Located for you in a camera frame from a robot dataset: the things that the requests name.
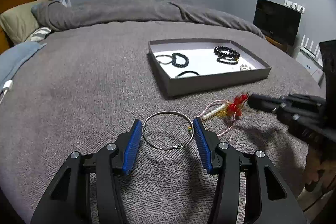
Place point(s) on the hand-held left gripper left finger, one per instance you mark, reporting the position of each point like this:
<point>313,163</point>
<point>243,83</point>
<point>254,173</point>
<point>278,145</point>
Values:
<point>131,147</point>

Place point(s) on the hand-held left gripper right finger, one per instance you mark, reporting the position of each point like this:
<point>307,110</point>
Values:
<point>203,147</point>

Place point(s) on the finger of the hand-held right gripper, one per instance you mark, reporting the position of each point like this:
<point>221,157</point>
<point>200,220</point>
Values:
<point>273,109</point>
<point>262,99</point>

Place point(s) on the grey cardboard box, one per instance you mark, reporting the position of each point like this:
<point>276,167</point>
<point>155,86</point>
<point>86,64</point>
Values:
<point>215,82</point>

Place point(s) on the person's right hand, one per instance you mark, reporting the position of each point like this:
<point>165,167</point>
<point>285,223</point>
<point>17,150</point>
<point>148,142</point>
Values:
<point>319,174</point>

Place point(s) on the white appliance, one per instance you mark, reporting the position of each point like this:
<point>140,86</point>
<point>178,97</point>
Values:
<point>311,66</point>

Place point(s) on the wooden television stand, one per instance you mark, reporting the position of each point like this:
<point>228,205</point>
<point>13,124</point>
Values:
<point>277,43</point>

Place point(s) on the white router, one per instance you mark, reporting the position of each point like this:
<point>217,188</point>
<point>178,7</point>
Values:
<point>311,49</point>

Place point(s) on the black flat screen television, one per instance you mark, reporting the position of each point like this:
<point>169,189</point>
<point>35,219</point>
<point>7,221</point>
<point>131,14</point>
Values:
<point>275,20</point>

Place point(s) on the grey rolled duvet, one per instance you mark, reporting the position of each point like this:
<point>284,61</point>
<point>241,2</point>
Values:
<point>131,11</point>

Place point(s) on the light blue blanket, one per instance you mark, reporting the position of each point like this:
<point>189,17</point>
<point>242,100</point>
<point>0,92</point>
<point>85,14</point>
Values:
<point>15,58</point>

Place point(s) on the zebra striped pillow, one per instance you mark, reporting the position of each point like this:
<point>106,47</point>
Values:
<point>39,33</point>

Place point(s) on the white plastic bag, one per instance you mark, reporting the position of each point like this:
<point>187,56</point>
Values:
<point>65,2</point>

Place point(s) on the olive green pillow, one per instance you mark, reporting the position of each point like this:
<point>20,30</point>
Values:
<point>18,19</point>

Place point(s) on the white wall hooks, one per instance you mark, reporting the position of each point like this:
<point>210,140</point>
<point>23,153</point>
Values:
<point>295,6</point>

